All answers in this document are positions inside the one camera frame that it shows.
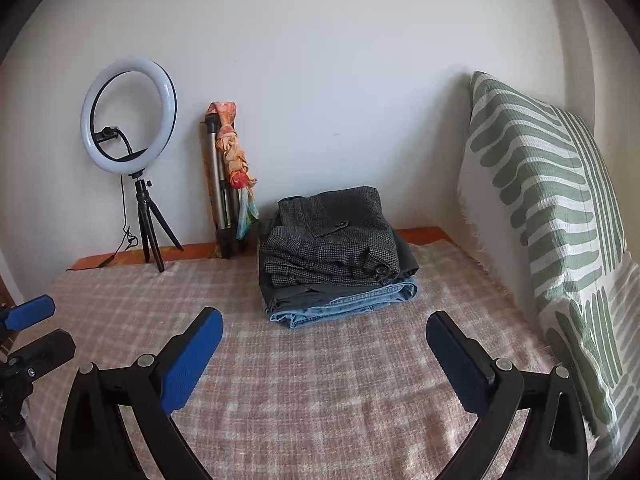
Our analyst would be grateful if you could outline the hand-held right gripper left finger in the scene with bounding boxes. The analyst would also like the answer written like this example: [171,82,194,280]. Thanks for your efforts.
[56,307,224,480]

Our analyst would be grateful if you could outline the grey tweed pants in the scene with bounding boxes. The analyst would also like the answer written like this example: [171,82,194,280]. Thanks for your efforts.
[263,186,401,288]

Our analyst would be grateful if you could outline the dark grey folded pants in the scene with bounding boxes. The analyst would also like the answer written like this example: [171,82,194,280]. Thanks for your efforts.
[257,220,420,307]

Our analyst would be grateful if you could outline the folded silver tripod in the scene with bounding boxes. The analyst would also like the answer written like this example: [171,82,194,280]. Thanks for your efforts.
[202,114,246,260]

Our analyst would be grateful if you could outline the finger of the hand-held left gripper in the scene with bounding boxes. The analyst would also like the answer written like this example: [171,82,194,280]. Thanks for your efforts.
[7,329,76,378]
[0,295,56,333]

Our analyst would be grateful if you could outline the green and white patterned cushion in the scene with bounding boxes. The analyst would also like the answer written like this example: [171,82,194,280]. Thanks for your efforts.
[456,71,640,480]

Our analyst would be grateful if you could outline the small black tripod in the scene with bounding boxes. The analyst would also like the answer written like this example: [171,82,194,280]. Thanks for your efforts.
[131,172,184,273]

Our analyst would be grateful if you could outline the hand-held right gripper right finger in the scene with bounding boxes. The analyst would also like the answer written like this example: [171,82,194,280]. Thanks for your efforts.
[426,311,591,480]

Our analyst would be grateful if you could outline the folded tripod with orange cloth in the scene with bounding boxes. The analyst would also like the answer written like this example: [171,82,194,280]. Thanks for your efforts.
[207,101,261,240]

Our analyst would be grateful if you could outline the black ring light cable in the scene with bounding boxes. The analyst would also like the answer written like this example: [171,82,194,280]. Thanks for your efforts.
[67,175,139,273]

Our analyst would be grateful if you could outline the folded blue jeans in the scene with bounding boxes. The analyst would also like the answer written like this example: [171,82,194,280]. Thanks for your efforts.
[269,280,418,330]

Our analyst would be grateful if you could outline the white ring light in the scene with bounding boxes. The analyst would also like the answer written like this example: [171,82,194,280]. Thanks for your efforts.
[80,58,178,178]

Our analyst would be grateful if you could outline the pink checked blanket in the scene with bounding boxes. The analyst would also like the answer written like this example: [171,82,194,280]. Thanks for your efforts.
[12,240,598,480]

